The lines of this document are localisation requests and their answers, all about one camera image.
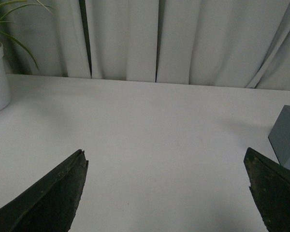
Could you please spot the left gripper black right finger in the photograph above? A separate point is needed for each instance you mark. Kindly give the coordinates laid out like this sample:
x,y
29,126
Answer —
x,y
270,189

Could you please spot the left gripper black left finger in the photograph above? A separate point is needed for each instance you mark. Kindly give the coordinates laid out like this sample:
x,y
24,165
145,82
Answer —
x,y
51,203

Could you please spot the gray cube base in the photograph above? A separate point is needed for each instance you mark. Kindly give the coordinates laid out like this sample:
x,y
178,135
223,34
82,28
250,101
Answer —
x,y
279,137

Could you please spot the white curtain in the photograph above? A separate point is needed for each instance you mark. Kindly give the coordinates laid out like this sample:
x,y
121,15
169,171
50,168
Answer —
x,y
227,43

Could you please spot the green plant leaves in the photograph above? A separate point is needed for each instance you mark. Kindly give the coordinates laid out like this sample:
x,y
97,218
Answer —
x,y
9,6

